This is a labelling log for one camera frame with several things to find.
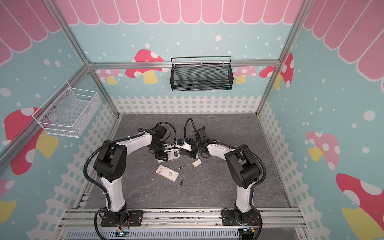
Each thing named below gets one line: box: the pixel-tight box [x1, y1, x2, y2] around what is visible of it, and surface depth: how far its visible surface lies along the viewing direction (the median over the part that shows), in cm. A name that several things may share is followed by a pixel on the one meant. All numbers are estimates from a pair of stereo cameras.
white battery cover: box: [191, 158, 202, 168], surface depth 96 cm
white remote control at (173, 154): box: [167, 150, 181, 160], surface depth 98 cm
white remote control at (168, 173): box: [155, 164, 180, 182], surface depth 90 cm
